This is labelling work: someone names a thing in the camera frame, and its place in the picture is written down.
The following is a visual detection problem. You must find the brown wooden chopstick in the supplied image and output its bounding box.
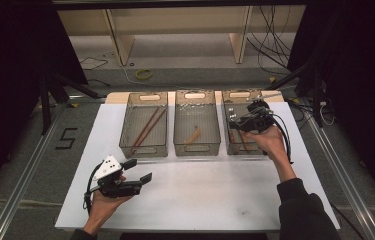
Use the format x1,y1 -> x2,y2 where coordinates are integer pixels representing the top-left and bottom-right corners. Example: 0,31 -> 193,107
133,106 -> 160,148
137,107 -> 168,148

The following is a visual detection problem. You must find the wooden-handled steel knife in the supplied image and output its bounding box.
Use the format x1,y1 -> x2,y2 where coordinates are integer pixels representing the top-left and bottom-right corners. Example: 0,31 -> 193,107
239,130 -> 251,152

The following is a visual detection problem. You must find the thin black floor cable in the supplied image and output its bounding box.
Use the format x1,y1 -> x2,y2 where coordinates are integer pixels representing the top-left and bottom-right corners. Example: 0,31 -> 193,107
79,57 -> 109,71

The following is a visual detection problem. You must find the aluminium floor rail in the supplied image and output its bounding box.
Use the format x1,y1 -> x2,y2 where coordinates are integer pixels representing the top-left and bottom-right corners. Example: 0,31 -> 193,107
303,109 -> 375,240
0,103 -> 67,240

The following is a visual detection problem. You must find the yellow tape roll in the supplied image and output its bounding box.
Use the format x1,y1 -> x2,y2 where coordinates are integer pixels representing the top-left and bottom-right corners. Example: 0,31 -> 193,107
134,68 -> 154,80

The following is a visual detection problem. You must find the white looped cable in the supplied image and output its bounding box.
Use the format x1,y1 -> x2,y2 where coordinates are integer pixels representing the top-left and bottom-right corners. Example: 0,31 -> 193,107
319,99 -> 337,127

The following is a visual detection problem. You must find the right hand-held gripper black cable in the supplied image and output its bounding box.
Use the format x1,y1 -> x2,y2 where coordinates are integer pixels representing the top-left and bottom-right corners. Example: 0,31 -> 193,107
268,111 -> 295,165

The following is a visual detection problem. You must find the white table cover sheet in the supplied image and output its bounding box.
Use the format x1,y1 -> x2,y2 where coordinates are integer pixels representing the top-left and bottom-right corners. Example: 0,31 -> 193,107
54,101 -> 341,232

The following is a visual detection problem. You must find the black cable bundle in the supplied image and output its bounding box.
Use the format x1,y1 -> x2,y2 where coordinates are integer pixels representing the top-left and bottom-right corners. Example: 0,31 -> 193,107
246,4 -> 296,71

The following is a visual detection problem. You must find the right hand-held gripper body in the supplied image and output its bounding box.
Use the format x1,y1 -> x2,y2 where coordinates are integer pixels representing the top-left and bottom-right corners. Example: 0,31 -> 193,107
243,93 -> 283,134

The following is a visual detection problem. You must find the black curtain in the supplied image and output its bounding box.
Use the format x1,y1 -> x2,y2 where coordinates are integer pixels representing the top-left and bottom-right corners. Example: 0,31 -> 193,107
288,0 -> 375,214
0,0 -> 88,208

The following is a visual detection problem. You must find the grey translucent plastic bin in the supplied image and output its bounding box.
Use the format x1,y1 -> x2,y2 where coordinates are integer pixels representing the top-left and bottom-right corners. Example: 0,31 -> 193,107
173,89 -> 222,157
118,91 -> 169,159
221,89 -> 278,156

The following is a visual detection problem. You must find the person's right hand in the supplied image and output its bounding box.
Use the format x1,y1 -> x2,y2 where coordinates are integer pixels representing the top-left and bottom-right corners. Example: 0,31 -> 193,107
241,125 -> 291,168

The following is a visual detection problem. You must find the black metal stand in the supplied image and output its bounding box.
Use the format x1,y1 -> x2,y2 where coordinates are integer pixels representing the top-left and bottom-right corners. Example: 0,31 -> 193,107
264,61 -> 326,129
39,71 -> 101,136

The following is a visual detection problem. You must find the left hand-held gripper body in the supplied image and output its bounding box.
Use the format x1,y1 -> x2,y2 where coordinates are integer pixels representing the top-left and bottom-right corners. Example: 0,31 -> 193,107
93,155 -> 143,199

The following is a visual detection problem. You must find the light wooden desk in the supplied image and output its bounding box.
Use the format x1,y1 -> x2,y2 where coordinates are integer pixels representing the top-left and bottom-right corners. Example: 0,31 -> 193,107
57,4 -> 308,67

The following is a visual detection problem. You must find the person's left hand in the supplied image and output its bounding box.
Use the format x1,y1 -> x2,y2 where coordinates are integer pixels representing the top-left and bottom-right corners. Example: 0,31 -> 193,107
89,191 -> 133,223

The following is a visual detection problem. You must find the white floor cable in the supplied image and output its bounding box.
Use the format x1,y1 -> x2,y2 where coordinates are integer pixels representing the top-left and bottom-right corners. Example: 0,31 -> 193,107
118,63 -> 189,90

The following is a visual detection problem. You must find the small wooden-handled spoon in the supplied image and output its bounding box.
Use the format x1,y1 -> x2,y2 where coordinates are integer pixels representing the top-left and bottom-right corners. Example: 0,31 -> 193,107
184,125 -> 203,145

